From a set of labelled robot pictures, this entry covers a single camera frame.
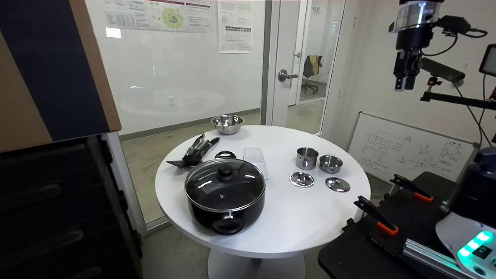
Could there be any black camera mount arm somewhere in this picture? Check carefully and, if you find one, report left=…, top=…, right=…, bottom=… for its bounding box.
left=419, top=76, right=496, bottom=112

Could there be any tall steel pot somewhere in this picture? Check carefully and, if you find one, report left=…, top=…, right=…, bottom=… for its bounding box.
left=295, top=146, right=321, bottom=171

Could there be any whiteboard with drawings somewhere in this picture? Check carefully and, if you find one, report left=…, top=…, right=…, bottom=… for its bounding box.
left=348, top=111, right=478, bottom=185

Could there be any glass lid with black knob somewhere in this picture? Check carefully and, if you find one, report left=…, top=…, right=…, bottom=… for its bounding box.
left=185, top=157, right=267, bottom=214

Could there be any clear plastic container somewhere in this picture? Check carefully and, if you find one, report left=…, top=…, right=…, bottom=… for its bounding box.
left=242, top=146, right=270, bottom=180

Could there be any black cabinet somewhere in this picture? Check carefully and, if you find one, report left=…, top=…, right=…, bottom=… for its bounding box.
left=0, top=134, right=145, bottom=279

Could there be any white paper notice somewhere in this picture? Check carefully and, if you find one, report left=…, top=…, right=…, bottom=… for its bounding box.
left=216, top=0, right=256, bottom=55

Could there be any steel mixing bowl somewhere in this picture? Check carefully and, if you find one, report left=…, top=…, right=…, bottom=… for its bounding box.
left=210, top=114, right=247, bottom=137

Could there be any steel lid of short pot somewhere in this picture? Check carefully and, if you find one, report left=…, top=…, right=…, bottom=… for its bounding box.
left=325, top=176, right=352, bottom=194

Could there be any cardboard box with dark stripe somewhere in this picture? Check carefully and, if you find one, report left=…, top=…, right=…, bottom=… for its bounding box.
left=0, top=0, right=123, bottom=154

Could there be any metal door handle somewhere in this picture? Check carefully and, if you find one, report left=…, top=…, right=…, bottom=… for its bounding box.
left=278, top=69, right=301, bottom=84

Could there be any black utensil with steel handle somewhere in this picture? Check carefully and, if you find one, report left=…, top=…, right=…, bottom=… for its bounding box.
left=184, top=135, right=222, bottom=168

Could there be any large wall poster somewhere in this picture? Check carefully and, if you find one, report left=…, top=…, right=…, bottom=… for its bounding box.
left=100, top=0, right=216, bottom=36

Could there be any dark monitor screen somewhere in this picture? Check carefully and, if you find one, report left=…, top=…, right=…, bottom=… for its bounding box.
left=478, top=44, right=496, bottom=78

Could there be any white framed glass door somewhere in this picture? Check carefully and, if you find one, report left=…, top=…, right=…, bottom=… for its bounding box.
left=267, top=0, right=348, bottom=132

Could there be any short steel pot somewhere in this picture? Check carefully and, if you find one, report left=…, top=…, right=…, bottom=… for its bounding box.
left=318, top=154, right=346, bottom=176

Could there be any black bar camera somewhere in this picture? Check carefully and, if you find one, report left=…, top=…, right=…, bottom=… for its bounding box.
left=421, top=58, right=467, bottom=84

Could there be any black camera cable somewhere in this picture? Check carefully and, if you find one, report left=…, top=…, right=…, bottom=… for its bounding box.
left=421, top=28, right=490, bottom=59

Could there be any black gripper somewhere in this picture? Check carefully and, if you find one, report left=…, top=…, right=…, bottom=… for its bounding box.
left=394, top=24, right=435, bottom=93

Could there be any black clamp with orange handle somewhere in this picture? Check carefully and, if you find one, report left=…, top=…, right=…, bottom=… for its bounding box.
left=354, top=194, right=401, bottom=239
left=390, top=173, right=436, bottom=205

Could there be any black perforated mounting table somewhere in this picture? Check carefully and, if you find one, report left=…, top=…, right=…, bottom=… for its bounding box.
left=317, top=169, right=496, bottom=279

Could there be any large black cooking pot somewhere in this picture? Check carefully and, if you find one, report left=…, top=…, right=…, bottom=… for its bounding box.
left=185, top=149, right=269, bottom=238

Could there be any aluminium rail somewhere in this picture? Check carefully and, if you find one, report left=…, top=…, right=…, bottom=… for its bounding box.
left=402, top=239, right=467, bottom=279

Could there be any office chair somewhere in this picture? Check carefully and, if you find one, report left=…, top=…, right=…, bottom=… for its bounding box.
left=301, top=53, right=325, bottom=95

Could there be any steel lid of tall pot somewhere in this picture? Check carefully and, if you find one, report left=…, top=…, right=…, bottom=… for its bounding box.
left=290, top=171, right=317, bottom=190

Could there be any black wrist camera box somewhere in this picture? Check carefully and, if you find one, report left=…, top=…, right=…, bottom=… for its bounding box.
left=436, top=14, right=473, bottom=38

